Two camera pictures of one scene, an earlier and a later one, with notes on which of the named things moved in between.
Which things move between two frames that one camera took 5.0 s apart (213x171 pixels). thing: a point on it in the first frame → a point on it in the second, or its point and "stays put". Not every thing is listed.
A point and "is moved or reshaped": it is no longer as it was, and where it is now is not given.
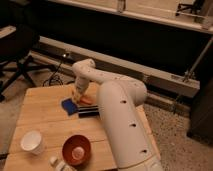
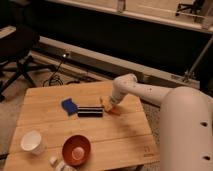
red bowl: x=76 y=149 stays put
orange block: x=86 y=100 is moved or reshaped
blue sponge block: x=69 y=106 stays put
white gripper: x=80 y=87 → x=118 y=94
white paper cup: x=32 y=141 stays put
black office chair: x=20 y=46 stays put
